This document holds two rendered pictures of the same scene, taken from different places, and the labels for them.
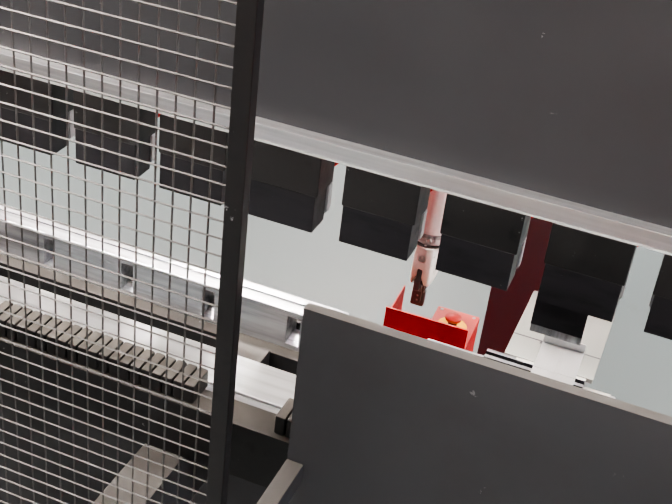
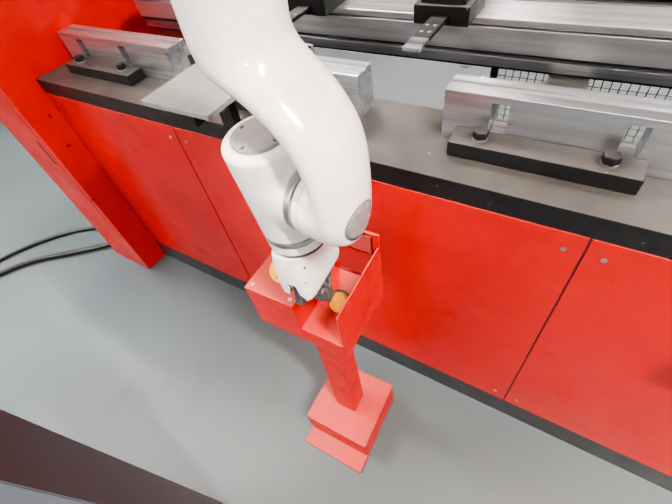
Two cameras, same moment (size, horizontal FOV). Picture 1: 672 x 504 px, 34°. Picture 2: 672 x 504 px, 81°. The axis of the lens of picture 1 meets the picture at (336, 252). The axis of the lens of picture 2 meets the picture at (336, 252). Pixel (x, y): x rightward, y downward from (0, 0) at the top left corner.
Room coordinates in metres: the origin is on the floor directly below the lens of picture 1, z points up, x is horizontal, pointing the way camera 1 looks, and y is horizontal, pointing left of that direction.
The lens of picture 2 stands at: (2.62, -0.05, 1.34)
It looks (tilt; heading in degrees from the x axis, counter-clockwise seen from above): 49 degrees down; 201
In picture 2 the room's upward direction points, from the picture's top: 12 degrees counter-clockwise
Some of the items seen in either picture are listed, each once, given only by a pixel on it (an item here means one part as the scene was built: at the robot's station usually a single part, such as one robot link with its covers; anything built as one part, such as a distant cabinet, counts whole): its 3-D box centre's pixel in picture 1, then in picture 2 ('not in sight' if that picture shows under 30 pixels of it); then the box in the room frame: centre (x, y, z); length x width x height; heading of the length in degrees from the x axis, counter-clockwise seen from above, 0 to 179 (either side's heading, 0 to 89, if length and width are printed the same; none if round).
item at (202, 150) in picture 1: (201, 152); not in sight; (2.03, 0.30, 1.26); 0.15 x 0.09 x 0.17; 72
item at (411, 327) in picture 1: (430, 332); (315, 281); (2.23, -0.25, 0.75); 0.20 x 0.16 x 0.18; 74
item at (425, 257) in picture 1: (425, 257); (307, 253); (2.30, -0.22, 0.92); 0.10 x 0.07 x 0.11; 163
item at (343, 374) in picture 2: not in sight; (339, 362); (2.23, -0.25, 0.39); 0.06 x 0.06 x 0.54; 74
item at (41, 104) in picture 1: (34, 105); not in sight; (2.16, 0.68, 1.26); 0.15 x 0.09 x 0.17; 72
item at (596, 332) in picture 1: (561, 334); (219, 76); (1.93, -0.48, 1.00); 0.26 x 0.18 x 0.01; 162
